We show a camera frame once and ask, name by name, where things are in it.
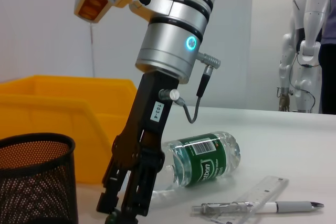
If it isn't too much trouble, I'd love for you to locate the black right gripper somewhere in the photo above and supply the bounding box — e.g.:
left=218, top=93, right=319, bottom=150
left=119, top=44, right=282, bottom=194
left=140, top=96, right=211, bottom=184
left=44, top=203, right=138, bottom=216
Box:
left=96, top=71, right=182, bottom=216

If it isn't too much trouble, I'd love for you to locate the clear green-label water bottle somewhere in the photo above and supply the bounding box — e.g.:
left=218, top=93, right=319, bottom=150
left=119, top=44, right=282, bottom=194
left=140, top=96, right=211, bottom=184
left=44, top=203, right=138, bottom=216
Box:
left=151, top=130, right=242, bottom=204

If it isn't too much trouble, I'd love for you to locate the black mesh pen holder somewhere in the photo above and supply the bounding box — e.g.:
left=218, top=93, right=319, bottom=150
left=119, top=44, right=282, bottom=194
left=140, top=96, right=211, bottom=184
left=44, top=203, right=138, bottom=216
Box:
left=0, top=132, right=79, bottom=224

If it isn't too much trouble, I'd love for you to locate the clear plastic ruler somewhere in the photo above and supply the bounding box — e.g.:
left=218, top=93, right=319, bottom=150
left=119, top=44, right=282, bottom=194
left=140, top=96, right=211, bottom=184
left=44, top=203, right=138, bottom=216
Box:
left=209, top=175, right=289, bottom=224

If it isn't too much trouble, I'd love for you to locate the white grey pen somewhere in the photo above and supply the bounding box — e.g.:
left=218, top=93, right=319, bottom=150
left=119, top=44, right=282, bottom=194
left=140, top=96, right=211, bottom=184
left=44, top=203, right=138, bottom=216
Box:
left=191, top=200, right=326, bottom=216

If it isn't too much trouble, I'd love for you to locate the yellow plastic bin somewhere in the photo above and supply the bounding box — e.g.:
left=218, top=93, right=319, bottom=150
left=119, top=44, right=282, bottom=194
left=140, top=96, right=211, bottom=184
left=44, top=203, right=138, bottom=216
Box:
left=0, top=75, right=138, bottom=185

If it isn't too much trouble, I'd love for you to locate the white humanoid robot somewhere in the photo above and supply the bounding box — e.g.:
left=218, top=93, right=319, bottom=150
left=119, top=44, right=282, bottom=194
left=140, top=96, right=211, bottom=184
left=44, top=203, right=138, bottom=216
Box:
left=275, top=0, right=333, bottom=112

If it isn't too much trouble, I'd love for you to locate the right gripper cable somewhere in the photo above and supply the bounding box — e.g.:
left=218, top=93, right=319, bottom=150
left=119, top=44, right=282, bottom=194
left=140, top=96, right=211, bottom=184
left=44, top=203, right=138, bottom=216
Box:
left=181, top=50, right=224, bottom=124

